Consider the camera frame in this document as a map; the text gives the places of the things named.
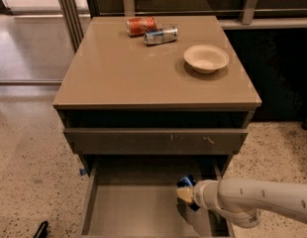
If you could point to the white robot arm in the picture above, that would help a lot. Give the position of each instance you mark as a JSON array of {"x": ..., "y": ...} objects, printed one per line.
[{"x": 240, "y": 200}]

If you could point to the orange soda can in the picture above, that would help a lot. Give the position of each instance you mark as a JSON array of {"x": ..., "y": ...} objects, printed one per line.
[{"x": 137, "y": 26}]

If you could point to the grey top drawer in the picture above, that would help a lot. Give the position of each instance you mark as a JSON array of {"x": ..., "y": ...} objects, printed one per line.
[{"x": 96, "y": 141}]

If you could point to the blue pepsi can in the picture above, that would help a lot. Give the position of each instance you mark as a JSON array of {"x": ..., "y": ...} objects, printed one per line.
[{"x": 188, "y": 181}]

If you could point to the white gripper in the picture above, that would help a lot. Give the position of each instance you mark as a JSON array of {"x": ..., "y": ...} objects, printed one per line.
[{"x": 200, "y": 193}]

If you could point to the grey drawer cabinet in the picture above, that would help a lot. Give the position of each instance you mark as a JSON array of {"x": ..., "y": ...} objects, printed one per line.
[{"x": 118, "y": 82}]

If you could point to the open grey middle drawer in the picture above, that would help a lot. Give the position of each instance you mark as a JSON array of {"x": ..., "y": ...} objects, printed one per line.
[{"x": 135, "y": 197}]

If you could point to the silver blue soda can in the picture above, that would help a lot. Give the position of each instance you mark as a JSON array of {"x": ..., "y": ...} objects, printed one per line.
[{"x": 160, "y": 36}]

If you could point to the blue tape piece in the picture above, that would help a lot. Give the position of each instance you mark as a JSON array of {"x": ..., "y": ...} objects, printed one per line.
[{"x": 83, "y": 172}]

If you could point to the grey metal window frame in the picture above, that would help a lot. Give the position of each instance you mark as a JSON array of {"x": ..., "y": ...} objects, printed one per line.
[{"x": 74, "y": 29}]

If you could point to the black object on floor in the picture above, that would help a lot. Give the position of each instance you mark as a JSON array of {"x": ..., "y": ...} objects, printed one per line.
[{"x": 42, "y": 231}]

